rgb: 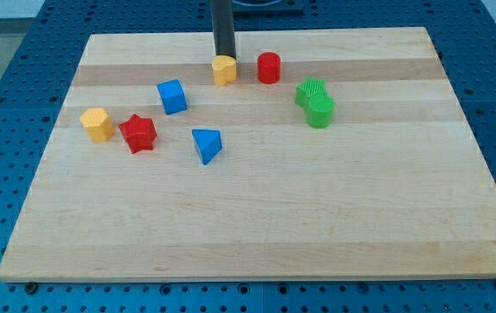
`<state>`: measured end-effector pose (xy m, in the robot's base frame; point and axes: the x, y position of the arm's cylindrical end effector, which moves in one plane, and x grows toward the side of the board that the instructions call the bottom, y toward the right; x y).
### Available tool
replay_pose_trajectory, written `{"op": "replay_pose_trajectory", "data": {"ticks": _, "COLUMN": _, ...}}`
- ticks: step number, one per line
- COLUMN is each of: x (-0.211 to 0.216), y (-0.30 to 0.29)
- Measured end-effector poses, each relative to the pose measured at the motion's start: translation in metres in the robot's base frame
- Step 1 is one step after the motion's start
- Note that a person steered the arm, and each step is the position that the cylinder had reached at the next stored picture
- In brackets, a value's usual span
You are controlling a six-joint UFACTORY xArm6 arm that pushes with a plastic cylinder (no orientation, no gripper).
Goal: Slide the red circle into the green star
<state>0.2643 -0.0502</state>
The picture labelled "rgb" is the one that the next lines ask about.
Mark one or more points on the green star block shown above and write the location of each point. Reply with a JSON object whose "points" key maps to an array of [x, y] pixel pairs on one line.
{"points": [[309, 88]]}

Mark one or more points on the red star block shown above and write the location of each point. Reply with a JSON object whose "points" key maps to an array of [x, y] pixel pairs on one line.
{"points": [[139, 133]]}

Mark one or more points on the blue triangle block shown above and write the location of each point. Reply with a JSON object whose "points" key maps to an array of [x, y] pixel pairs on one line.
{"points": [[208, 143]]}

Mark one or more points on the green cylinder block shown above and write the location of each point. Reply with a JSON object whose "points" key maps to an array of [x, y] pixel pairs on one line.
{"points": [[319, 111]]}

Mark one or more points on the light wooden board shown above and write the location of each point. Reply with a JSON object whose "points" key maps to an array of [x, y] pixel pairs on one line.
{"points": [[394, 188]]}

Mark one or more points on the yellow heart block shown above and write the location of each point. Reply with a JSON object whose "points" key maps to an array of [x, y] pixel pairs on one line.
{"points": [[224, 70]]}

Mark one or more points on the red cylinder block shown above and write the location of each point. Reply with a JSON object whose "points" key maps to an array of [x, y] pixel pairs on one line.
{"points": [[269, 67]]}

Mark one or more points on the blue cube block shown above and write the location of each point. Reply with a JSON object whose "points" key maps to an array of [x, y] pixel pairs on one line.
{"points": [[172, 96]]}

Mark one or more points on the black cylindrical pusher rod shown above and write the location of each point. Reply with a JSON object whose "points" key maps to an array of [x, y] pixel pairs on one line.
{"points": [[222, 19]]}

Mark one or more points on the yellow hexagon block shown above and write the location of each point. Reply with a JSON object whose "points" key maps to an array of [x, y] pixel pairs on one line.
{"points": [[97, 124]]}

